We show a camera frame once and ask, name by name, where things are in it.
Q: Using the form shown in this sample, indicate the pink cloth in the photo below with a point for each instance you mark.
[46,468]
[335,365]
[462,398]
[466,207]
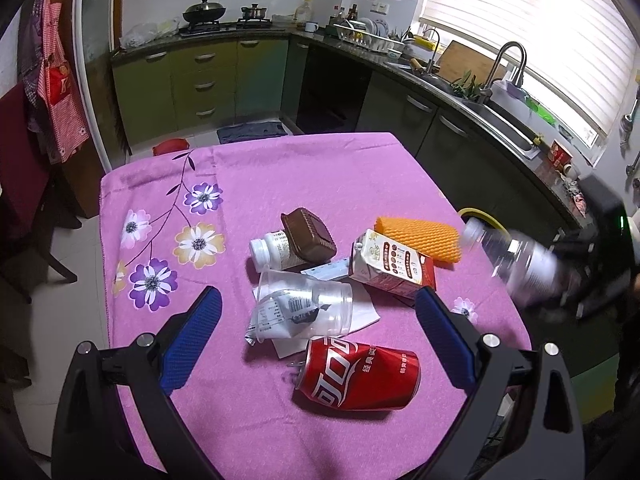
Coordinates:
[579,204]

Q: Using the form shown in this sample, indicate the pink floral tablecloth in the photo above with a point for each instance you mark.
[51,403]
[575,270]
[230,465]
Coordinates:
[250,170]

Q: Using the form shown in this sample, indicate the brown plastic box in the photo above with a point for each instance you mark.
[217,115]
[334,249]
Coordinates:
[307,235]

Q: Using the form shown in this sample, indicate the clear plastic bag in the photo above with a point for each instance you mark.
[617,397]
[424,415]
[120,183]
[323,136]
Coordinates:
[150,32]

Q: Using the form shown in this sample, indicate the dark red chair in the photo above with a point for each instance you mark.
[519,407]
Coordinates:
[20,160]

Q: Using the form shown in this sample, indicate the white enamel mug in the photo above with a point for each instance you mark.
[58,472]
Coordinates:
[312,26]

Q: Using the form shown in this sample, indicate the white paper napkin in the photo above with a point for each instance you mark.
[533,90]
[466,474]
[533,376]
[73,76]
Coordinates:
[364,312]

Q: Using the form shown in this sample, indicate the small steel faucet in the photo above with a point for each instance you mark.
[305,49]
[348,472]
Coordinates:
[436,42]

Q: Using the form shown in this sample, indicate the clear plastic cup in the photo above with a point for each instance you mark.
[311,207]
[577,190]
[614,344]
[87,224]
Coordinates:
[300,305]

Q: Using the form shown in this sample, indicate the white pill bottle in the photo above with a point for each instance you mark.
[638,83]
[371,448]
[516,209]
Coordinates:
[270,251]

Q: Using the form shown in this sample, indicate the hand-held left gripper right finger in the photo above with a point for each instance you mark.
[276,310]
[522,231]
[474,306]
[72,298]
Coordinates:
[445,342]

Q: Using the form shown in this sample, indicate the steel cooking pot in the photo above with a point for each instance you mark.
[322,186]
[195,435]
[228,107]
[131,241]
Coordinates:
[254,12]

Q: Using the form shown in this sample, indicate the red soda can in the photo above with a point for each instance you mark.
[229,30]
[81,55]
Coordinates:
[360,375]

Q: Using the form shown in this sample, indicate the green lower kitchen cabinets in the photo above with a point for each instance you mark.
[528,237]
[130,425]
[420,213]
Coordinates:
[150,90]

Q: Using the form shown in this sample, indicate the white plastic basin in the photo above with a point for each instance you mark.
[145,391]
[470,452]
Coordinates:
[510,92]

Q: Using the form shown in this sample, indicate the wooden cutting board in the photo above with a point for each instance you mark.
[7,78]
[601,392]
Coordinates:
[470,62]

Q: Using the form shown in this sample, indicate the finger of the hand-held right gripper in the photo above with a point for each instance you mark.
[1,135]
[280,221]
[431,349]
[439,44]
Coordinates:
[582,295]
[577,247]

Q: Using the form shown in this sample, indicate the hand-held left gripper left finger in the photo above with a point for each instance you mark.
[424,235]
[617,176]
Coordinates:
[192,342]

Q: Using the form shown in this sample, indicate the dark stone countertop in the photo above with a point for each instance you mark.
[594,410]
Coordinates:
[440,85]

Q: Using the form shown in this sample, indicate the steel kitchen sink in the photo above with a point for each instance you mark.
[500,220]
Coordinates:
[500,122]

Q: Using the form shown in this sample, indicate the black wok with lid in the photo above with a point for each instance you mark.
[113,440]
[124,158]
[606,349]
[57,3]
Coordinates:
[204,11]

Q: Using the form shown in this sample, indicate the clear plastic bottle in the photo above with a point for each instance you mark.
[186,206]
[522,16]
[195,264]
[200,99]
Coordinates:
[520,265]

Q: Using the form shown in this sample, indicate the black gas stove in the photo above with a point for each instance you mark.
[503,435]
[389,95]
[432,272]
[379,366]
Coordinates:
[225,26]

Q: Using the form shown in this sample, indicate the red checked apron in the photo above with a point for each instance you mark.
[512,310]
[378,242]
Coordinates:
[57,100]

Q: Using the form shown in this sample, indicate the orange foam fruit net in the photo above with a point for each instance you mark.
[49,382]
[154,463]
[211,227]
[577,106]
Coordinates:
[420,235]

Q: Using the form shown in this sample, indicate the white window blind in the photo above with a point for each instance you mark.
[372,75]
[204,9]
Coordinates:
[525,25]

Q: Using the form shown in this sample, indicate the silver blister strip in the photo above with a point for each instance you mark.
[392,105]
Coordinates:
[332,270]

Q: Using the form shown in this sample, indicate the red printed box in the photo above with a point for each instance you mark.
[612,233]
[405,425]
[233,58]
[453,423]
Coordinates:
[560,152]

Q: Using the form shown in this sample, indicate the red plastic stool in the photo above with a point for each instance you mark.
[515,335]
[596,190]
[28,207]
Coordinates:
[171,146]

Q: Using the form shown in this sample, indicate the white cup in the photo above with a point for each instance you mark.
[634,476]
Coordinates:
[571,171]

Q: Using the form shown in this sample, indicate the white and red carton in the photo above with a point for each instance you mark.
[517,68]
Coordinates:
[390,260]

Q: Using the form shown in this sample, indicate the green leafy vegetables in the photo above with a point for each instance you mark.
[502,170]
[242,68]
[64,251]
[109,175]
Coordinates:
[470,87]

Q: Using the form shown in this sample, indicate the white dish rack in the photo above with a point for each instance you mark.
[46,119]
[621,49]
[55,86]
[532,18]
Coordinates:
[367,35]

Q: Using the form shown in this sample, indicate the dark floor mat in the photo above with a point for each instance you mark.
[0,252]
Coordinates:
[250,131]

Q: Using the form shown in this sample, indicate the yellow oil bottle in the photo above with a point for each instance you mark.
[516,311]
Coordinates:
[303,10]

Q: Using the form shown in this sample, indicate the tall steel faucet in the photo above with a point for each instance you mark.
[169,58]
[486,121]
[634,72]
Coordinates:
[515,55]

